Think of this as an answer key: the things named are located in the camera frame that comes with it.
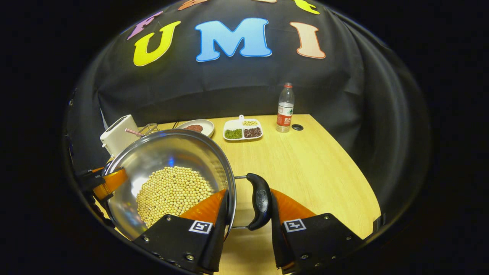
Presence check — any white divided bean dish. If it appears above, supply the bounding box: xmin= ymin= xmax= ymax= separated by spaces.
xmin=223 ymin=115 xmax=263 ymax=141

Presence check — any stainless steel pot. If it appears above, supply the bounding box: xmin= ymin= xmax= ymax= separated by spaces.
xmin=103 ymin=129 xmax=273 ymax=241

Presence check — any clear plastic water bottle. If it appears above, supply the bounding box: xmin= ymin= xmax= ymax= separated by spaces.
xmin=276 ymin=82 xmax=295 ymax=133

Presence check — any black backdrop cloth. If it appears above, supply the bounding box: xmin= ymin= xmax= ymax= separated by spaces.
xmin=65 ymin=0 xmax=430 ymax=245

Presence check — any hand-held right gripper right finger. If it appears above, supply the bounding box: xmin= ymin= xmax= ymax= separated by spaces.
xmin=269 ymin=188 xmax=364 ymax=274

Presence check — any pile of soybeans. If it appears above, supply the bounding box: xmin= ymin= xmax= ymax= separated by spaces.
xmin=136 ymin=166 xmax=213 ymax=228

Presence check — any white round plate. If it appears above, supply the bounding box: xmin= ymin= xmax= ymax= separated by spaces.
xmin=176 ymin=119 xmax=215 ymax=138

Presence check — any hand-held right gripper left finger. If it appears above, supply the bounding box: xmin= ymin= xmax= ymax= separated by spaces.
xmin=133 ymin=189 xmax=230 ymax=273

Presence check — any clear wire basket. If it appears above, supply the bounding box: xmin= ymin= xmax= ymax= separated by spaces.
xmin=138 ymin=123 xmax=160 ymax=136

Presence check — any white toaster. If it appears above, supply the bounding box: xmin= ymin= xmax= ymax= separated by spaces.
xmin=100 ymin=115 xmax=139 ymax=158

